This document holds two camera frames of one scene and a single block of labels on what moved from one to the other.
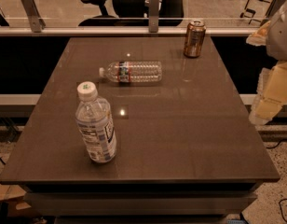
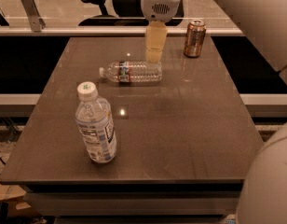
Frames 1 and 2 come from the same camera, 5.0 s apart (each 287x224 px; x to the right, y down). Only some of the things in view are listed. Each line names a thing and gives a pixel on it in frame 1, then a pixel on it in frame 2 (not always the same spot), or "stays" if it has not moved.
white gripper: x=280 y=36 to x=161 y=9
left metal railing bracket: x=36 y=22 stays
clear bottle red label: x=133 y=71 stays
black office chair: x=129 y=7 stays
